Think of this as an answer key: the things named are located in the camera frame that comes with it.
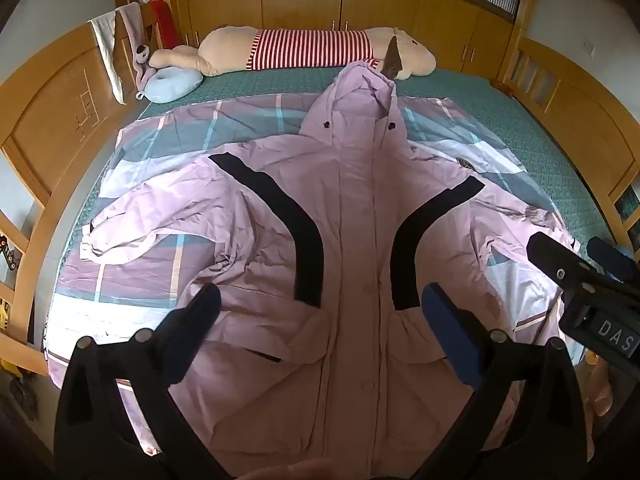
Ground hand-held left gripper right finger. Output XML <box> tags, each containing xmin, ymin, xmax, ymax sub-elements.
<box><xmin>421</xmin><ymin>282</ymin><xmax>591</xmax><ymax>480</ymax></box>

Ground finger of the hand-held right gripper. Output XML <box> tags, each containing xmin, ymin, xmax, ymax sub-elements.
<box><xmin>526</xmin><ymin>231</ymin><xmax>603</xmax><ymax>292</ymax></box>
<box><xmin>586</xmin><ymin>236</ymin><xmax>640</xmax><ymax>283</ymax></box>

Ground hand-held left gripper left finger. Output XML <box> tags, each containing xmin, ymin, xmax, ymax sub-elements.
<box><xmin>54</xmin><ymin>284</ymin><xmax>232</xmax><ymax>480</ymax></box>

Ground pink jacket with black stripes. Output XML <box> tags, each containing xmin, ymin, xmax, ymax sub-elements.
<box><xmin>80</xmin><ymin>60</ymin><xmax>583</xmax><ymax>480</ymax></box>

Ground wooden chair with clothes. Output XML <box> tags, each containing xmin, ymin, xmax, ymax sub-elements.
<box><xmin>0</xmin><ymin>2</ymin><xmax>153</xmax><ymax>361</ymax></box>

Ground person's right hand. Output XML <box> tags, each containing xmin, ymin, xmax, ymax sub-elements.
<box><xmin>584</xmin><ymin>352</ymin><xmax>618</xmax><ymax>413</ymax></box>

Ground green patterned bed cover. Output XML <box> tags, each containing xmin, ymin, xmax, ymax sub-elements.
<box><xmin>60</xmin><ymin>67</ymin><xmax>626</xmax><ymax>273</ymax></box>

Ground slatted wooden bed footboard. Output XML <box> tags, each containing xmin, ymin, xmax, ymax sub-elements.
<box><xmin>497</xmin><ymin>30</ymin><xmax>640</xmax><ymax>261</ymax></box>

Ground toy excavator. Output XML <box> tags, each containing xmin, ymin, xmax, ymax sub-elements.
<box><xmin>0</xmin><ymin>232</ymin><xmax>22</xmax><ymax>277</ymax></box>

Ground plaid bed sheet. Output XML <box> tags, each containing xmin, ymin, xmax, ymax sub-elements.
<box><xmin>42</xmin><ymin>92</ymin><xmax>588</xmax><ymax>456</ymax></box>

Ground light blue neck pillow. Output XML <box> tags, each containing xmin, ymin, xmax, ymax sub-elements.
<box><xmin>136</xmin><ymin>67</ymin><xmax>203</xmax><ymax>104</ymax></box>

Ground white hanging cloth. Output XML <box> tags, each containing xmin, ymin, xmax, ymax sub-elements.
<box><xmin>89</xmin><ymin>9</ymin><xmax>128</xmax><ymax>106</ymax></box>

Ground beige plush dog striped shirt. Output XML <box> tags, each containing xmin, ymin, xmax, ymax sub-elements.
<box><xmin>147</xmin><ymin>26</ymin><xmax>437</xmax><ymax>81</ymax></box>

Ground red cloth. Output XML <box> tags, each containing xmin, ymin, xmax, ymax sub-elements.
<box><xmin>150</xmin><ymin>0</ymin><xmax>182</xmax><ymax>52</ymax></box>

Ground pale lilac hanging garment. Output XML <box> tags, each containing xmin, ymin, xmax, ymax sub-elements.
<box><xmin>116</xmin><ymin>2</ymin><xmax>162</xmax><ymax>93</ymax></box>

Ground wooden wall cabinets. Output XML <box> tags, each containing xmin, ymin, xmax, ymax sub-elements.
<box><xmin>112</xmin><ymin>0</ymin><xmax>516</xmax><ymax>78</ymax></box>

